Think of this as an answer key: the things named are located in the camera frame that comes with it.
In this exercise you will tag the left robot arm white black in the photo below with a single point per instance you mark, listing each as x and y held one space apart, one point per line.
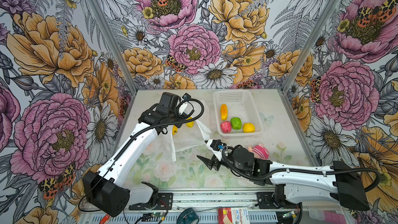
104 188

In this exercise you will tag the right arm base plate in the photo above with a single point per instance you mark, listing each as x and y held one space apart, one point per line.
271 200

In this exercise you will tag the translucent white plastic bag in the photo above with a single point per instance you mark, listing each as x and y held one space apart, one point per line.
186 137

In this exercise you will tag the teal tape roll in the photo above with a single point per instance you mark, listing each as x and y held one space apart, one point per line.
188 216

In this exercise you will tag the green toy fruit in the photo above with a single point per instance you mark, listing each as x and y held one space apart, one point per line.
236 123

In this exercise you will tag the yellow toy fruit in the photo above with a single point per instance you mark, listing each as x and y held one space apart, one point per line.
249 128

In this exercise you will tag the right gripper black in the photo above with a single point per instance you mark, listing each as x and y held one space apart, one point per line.
210 163

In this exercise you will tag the cartoon boy plush doll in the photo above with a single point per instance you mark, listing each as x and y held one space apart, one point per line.
259 152

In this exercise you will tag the white plastic mesh basket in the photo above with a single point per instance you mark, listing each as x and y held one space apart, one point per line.
240 104

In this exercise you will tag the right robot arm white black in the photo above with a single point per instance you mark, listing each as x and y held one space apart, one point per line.
337 183

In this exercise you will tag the red handled tool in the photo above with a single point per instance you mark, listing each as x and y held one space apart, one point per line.
105 219

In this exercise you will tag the red bandage box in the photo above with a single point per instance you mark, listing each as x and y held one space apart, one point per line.
233 215

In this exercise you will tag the orange toy fruit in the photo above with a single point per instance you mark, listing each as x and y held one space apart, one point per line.
223 112

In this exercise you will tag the yellow toy banana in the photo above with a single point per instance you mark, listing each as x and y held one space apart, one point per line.
190 124
174 130

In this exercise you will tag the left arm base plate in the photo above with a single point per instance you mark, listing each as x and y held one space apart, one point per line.
162 201

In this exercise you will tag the pink item in clear box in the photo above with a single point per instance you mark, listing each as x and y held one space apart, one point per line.
327 216

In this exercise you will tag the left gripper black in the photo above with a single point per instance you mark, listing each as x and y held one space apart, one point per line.
181 119

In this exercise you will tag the pink toy fruit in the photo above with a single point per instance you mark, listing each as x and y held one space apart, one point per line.
226 127

